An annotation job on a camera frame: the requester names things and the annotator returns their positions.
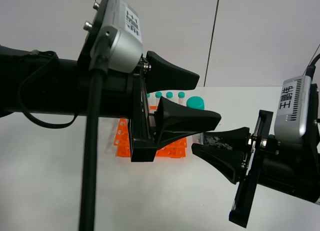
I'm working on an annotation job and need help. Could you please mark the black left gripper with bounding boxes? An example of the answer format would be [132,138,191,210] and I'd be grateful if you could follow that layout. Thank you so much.
[76,50,223,163]

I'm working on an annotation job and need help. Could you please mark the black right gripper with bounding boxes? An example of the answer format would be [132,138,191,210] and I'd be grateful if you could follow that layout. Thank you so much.
[190,83,320,228]

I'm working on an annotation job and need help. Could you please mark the teal capped clear test tube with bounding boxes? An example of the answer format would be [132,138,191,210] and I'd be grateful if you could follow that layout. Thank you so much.
[186,96,205,145]

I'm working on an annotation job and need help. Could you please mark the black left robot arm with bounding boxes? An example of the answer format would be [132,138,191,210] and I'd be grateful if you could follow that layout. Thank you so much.
[0,46,221,162]

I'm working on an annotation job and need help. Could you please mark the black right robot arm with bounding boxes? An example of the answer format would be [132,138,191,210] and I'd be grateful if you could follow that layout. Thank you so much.
[191,84,320,228]

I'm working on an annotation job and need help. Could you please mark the racked test tube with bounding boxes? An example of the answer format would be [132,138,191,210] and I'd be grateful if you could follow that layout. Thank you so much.
[165,91,174,102]
[155,91,162,107]
[146,93,151,107]
[178,91,186,106]

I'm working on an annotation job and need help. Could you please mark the racked test tube rightmost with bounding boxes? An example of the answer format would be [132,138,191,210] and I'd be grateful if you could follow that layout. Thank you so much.
[178,91,186,106]

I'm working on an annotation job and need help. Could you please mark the orange test tube rack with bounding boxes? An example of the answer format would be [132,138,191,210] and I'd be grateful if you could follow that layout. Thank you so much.
[113,104,188,159]

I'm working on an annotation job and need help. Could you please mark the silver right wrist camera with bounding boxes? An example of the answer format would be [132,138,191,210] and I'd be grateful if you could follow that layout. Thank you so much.
[274,75,312,144]

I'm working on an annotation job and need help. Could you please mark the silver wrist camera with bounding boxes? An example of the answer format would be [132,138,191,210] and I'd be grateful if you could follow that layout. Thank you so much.
[274,75,312,144]
[77,0,143,74]

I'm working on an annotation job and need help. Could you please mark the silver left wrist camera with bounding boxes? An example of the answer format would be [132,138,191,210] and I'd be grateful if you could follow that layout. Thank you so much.
[77,0,143,74]

